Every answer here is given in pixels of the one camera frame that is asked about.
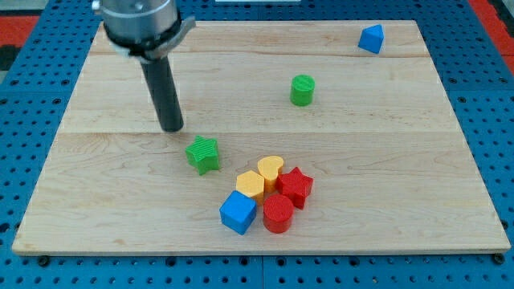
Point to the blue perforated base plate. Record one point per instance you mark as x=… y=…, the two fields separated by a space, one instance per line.
x=41 y=79

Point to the yellow heart block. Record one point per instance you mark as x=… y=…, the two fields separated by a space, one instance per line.
x=270 y=168

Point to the yellow hexagon block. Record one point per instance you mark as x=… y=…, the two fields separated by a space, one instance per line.
x=251 y=184

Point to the green star block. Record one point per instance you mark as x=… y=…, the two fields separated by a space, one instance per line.
x=203 y=154

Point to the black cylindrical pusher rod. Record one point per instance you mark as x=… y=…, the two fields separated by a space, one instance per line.
x=159 y=79

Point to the blue cube block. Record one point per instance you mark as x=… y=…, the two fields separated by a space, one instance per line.
x=238 y=211

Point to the red star block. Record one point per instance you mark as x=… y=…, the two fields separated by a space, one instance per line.
x=295 y=185

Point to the red cylinder block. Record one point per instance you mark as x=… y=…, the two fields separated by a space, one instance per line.
x=278 y=212

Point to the wooden board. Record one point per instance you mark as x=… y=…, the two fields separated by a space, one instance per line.
x=392 y=171

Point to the green cylinder block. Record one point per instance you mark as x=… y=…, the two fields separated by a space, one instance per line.
x=302 y=90

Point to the blue triangular block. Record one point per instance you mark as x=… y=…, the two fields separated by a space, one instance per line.
x=372 y=39

